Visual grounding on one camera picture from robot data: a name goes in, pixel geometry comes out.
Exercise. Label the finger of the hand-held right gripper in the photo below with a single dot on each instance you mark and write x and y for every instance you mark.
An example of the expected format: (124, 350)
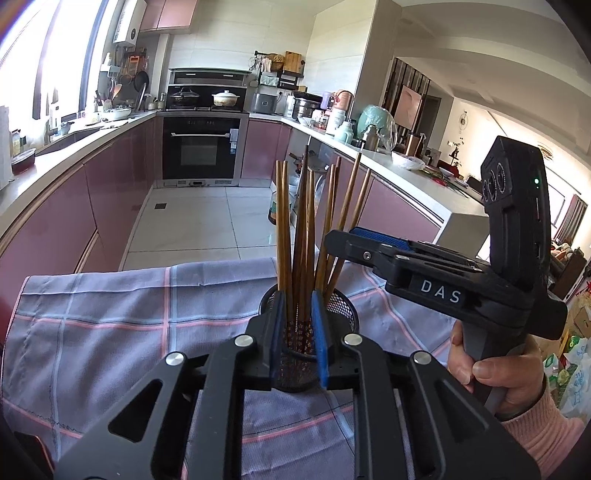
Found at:
(378, 235)
(351, 249)

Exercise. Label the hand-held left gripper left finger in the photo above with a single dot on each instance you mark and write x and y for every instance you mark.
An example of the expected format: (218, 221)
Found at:
(278, 337)

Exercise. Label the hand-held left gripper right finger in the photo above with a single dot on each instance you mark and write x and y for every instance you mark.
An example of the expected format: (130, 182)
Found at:
(319, 341)

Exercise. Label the black mesh pen holder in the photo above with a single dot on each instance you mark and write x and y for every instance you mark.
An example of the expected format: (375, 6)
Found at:
(298, 364)

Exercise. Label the bundle of wooden chopsticks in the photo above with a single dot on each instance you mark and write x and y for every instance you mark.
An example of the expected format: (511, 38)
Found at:
(284, 221)

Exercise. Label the person's right hand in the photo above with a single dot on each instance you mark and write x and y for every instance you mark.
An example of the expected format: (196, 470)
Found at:
(521, 383)

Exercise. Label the green plastic bottle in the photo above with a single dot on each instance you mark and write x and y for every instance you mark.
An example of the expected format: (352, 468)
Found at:
(271, 214)

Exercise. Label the steel thermos flask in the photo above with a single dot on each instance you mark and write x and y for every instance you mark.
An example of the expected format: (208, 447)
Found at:
(369, 138)

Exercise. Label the white plastic bags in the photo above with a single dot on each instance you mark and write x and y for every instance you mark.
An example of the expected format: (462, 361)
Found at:
(575, 378)

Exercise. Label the green fan in plastic cover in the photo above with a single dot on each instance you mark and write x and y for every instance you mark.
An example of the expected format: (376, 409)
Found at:
(376, 120)

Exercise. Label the pink kettle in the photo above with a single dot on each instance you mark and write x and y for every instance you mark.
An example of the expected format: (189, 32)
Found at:
(344, 99)

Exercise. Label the steel steamer pot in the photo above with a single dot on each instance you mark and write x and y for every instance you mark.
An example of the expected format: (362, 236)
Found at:
(304, 108)

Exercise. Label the grey plaid tablecloth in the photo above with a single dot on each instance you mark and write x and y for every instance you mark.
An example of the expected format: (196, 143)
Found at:
(115, 323)

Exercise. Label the silver countertop appliance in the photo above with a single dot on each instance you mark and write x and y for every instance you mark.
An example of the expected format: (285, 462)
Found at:
(263, 104)

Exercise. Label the black built-in oven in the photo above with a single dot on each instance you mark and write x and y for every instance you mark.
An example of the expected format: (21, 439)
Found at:
(198, 152)

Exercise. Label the wooden cutting board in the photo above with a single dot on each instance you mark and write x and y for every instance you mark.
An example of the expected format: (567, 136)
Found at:
(292, 62)

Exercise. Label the white ceramic casserole pot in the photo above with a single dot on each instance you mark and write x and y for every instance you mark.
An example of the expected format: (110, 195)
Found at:
(225, 99)

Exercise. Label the black range hood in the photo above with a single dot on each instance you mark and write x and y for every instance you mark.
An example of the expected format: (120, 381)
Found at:
(207, 77)

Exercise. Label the black pot with glass lid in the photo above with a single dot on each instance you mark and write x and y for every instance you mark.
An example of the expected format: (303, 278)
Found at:
(183, 99)

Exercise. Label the white bowl of vegetables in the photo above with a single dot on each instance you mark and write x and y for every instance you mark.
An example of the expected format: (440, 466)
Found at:
(120, 114)

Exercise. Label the black hanging frying pan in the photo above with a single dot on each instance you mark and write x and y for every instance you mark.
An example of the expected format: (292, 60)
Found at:
(141, 81)

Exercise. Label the dark brown wooden panel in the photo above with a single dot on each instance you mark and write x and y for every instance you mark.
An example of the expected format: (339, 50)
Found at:
(27, 457)

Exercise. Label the steel kitchen sink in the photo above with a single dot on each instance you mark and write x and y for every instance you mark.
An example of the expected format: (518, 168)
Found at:
(69, 138)

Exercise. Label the dark red bowl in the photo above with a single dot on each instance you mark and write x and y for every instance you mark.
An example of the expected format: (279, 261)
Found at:
(23, 161)

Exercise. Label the white microwave oven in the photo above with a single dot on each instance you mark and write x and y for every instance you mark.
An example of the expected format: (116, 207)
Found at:
(3, 147)

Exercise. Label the kitchen window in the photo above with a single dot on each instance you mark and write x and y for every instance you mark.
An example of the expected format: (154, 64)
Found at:
(55, 55)

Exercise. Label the framed wall painting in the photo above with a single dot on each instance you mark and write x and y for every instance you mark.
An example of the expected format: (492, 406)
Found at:
(411, 108)

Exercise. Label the round wall clock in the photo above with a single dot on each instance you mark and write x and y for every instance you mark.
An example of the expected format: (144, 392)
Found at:
(462, 121)

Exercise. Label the black wall rack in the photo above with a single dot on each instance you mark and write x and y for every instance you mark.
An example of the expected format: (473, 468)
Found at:
(272, 78)

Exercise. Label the pink wall cabinet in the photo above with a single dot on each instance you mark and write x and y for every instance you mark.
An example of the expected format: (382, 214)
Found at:
(168, 14)

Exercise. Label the white wall water heater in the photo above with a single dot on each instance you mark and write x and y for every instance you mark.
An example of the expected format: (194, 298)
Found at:
(129, 21)

